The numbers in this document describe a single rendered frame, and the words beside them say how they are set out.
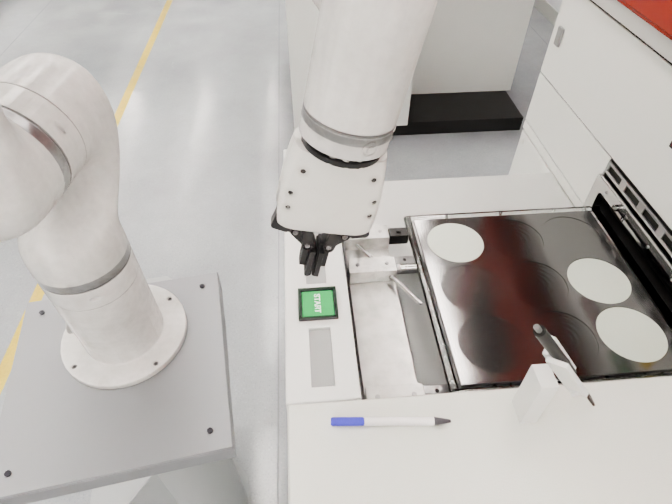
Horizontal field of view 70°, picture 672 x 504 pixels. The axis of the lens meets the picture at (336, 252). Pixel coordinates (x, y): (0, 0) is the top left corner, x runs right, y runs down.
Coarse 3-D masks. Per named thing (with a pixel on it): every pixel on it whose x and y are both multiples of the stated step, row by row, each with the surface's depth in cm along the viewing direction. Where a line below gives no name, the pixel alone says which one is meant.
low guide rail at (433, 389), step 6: (654, 372) 74; (660, 372) 74; (666, 372) 74; (582, 378) 74; (588, 378) 74; (444, 384) 73; (498, 384) 73; (426, 390) 72; (432, 390) 72; (438, 390) 72; (444, 390) 72
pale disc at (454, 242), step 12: (444, 228) 90; (456, 228) 90; (468, 228) 90; (432, 240) 88; (444, 240) 88; (456, 240) 88; (468, 240) 88; (480, 240) 88; (444, 252) 86; (456, 252) 86; (468, 252) 86; (480, 252) 86
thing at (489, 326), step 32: (416, 224) 91; (480, 224) 91; (512, 224) 91; (544, 224) 91; (576, 224) 91; (480, 256) 85; (512, 256) 85; (544, 256) 85; (576, 256) 85; (608, 256) 85; (448, 288) 80; (480, 288) 80; (512, 288) 80; (544, 288) 80; (640, 288) 80; (448, 320) 75; (480, 320) 75; (512, 320) 75; (544, 320) 75; (576, 320) 75; (480, 352) 71; (512, 352) 71; (576, 352) 71; (608, 352) 71; (480, 384) 68
